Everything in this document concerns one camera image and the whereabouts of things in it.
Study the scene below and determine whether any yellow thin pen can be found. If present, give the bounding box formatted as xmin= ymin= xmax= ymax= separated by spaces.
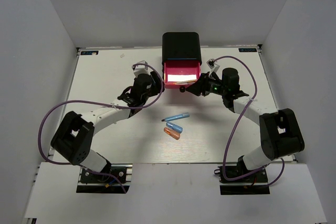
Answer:
xmin=173 ymin=80 xmax=197 ymax=85

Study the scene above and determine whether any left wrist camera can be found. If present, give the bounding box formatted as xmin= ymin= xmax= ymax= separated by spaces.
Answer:
xmin=132 ymin=60 xmax=149 ymax=78

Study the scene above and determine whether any blue highlighter pen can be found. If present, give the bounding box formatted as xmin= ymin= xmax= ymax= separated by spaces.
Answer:
xmin=161 ymin=113 xmax=190 ymax=122

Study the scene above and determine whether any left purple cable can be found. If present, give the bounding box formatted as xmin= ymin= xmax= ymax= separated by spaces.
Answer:
xmin=38 ymin=63 xmax=163 ymax=193

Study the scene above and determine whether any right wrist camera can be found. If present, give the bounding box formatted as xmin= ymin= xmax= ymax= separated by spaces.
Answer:
xmin=206 ymin=59 xmax=219 ymax=76

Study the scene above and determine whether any pink drawer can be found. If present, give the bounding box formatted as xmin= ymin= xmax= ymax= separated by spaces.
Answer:
xmin=163 ymin=60 xmax=201 ymax=89

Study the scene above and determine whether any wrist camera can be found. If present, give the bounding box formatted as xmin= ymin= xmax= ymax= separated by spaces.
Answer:
xmin=132 ymin=60 xmax=149 ymax=78
xmin=206 ymin=59 xmax=219 ymax=76

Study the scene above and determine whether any left table logo sticker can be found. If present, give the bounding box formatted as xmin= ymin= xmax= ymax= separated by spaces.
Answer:
xmin=80 ymin=50 xmax=99 ymax=56

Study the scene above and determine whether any right table logo sticker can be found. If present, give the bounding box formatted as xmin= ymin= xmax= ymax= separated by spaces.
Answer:
xmin=238 ymin=48 xmax=257 ymax=52

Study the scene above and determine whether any blue marker cap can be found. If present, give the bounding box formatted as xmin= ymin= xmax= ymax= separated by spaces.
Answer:
xmin=166 ymin=122 xmax=183 ymax=134

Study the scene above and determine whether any black drawer cabinet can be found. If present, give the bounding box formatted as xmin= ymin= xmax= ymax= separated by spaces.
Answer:
xmin=162 ymin=32 xmax=202 ymax=65

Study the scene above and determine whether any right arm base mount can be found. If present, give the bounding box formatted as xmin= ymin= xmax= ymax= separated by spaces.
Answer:
xmin=214 ymin=166 xmax=270 ymax=196

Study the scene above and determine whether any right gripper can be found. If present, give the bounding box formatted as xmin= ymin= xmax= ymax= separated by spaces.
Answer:
xmin=186 ymin=71 xmax=228 ymax=97

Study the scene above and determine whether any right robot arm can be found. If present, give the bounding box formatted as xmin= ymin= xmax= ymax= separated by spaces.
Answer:
xmin=186 ymin=68 xmax=305 ymax=182

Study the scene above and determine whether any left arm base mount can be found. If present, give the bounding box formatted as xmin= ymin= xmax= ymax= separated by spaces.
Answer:
xmin=76 ymin=164 xmax=133 ymax=194

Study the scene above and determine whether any table logo sticker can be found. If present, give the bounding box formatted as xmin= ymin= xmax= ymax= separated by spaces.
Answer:
xmin=238 ymin=48 xmax=257 ymax=52
xmin=80 ymin=50 xmax=99 ymax=56

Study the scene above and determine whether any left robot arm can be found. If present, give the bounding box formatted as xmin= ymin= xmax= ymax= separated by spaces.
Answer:
xmin=51 ymin=71 xmax=163 ymax=182

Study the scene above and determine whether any orange marker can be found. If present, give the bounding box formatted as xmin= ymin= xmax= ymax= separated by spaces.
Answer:
xmin=163 ymin=127 xmax=180 ymax=140

